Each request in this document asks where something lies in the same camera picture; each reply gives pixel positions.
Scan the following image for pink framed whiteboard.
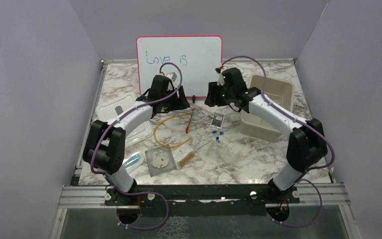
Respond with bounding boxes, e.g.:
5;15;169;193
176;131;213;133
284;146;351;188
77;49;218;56
136;35;223;99

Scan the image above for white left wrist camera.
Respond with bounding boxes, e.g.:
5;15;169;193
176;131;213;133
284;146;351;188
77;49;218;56
165;72;178;82

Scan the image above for bag of filter paper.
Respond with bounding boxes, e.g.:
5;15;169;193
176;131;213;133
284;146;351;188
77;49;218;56
145;146;177;177

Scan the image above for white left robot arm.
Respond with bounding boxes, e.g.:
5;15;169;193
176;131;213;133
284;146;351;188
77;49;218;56
82;75;190;205

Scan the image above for small bag black granules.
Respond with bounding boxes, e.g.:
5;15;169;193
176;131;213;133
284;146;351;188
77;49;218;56
210;113;225;128

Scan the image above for blue item blister pack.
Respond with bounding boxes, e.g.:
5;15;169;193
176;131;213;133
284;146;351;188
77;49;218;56
122;152;145;173

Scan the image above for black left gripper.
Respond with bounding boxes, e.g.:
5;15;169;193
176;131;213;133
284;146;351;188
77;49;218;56
160;85;189;111

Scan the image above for white plastic container lid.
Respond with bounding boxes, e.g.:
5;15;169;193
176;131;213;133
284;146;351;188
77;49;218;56
95;93;153;148

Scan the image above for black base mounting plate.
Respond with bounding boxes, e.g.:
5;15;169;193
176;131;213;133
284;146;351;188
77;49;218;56
106;184;296;218

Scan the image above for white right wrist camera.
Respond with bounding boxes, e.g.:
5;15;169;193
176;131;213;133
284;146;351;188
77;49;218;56
215;66;224;86

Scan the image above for metal crucible tongs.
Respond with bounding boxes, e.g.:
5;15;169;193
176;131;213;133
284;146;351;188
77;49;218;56
174;108;212;117

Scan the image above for small clear zip bag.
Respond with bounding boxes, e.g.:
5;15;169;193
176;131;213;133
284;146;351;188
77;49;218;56
173;144;193;163

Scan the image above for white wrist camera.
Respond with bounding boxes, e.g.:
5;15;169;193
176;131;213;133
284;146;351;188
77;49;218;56
215;66;224;86
165;72;178;82

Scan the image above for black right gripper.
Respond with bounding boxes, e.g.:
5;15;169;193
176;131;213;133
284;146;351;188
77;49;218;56
205;81;235;107

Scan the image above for yellow rubber tubing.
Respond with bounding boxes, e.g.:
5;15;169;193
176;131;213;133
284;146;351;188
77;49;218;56
153;113;192;149

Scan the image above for beige plastic bin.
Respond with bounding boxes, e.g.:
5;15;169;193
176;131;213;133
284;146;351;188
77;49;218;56
238;74;295;142

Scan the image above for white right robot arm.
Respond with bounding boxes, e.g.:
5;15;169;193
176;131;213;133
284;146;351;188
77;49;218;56
204;68;328;203

